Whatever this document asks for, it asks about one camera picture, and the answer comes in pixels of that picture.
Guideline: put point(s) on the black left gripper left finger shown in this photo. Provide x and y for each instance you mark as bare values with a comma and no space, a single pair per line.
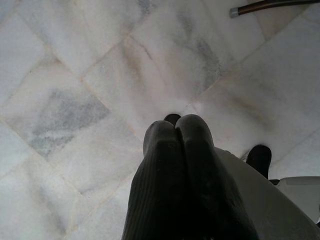
160,180

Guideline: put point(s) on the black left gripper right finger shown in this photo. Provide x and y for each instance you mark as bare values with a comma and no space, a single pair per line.
207,180

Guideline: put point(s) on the black robot foot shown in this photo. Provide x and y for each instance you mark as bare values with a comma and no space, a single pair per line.
172,117
258,160

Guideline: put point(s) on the dark chair leg, grey cap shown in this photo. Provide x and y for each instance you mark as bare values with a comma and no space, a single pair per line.
260,6

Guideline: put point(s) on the white plate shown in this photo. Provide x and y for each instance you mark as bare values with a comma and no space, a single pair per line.
252,192

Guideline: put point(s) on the black robot left foot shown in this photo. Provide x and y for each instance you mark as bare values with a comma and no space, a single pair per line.
172,117

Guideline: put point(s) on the black robot right foot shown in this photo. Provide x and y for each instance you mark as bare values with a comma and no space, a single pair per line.
258,160

